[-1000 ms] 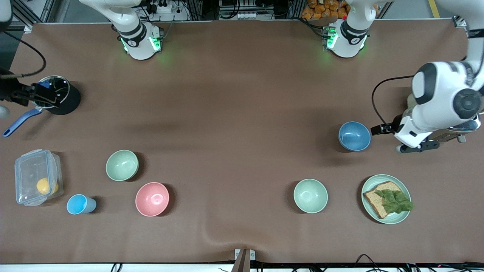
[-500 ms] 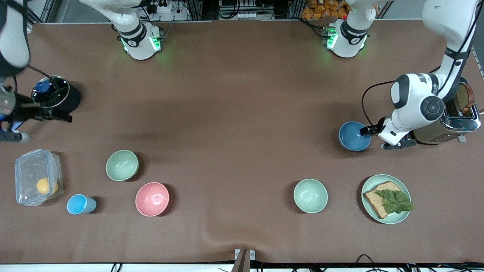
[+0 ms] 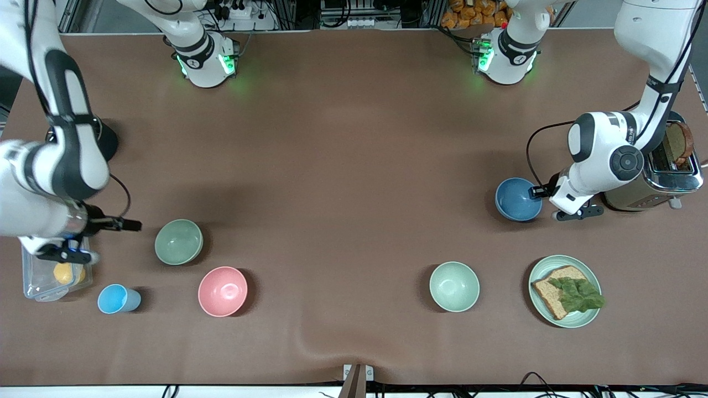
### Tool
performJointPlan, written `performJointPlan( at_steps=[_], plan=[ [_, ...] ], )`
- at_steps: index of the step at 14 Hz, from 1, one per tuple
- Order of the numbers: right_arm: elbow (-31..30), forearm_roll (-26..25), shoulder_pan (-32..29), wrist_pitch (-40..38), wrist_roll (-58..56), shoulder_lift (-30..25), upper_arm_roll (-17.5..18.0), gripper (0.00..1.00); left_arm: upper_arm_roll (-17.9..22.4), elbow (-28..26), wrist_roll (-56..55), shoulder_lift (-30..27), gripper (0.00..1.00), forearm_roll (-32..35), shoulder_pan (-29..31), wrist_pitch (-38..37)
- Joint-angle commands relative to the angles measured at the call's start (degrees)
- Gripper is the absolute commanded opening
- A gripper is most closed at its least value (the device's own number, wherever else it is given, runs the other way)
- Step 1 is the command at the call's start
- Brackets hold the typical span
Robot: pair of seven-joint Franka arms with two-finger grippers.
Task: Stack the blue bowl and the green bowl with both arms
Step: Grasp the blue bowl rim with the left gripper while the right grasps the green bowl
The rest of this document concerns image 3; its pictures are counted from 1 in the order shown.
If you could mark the black round object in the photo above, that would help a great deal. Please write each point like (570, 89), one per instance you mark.
(108, 141)

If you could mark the brown bread slice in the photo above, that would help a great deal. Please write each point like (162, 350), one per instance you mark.
(550, 298)

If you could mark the light blue cup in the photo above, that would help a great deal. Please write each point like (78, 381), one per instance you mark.
(115, 299)

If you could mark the silver toaster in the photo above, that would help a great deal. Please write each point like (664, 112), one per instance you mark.
(658, 185)

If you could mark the pink bowl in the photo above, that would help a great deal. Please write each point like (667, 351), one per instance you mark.
(222, 292)

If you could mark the white power strip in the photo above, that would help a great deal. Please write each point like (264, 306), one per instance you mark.
(238, 11)

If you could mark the blue bowl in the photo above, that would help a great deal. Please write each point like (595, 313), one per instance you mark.
(514, 202)

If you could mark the pale mint green bowl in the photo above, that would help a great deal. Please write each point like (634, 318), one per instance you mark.
(454, 286)

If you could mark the clear plastic container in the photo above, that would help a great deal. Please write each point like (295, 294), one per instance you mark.
(38, 282)

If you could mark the green lettuce leaf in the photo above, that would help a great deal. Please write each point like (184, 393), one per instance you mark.
(578, 296)

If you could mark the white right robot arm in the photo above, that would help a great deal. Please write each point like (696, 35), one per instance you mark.
(27, 215)

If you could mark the brown table cloth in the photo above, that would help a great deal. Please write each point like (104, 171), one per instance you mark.
(354, 166)

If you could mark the yellow orange fruit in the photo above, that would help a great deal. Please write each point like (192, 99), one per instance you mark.
(66, 273)

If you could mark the sage green bowl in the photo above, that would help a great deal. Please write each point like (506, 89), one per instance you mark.
(178, 242)

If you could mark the mint green plate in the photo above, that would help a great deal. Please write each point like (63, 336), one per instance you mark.
(586, 318)

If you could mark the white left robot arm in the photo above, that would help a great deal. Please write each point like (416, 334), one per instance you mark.
(597, 143)

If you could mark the dark toast slice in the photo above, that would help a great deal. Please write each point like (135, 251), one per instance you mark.
(679, 142)

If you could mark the orange snack bag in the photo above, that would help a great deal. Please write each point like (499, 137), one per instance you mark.
(470, 14)

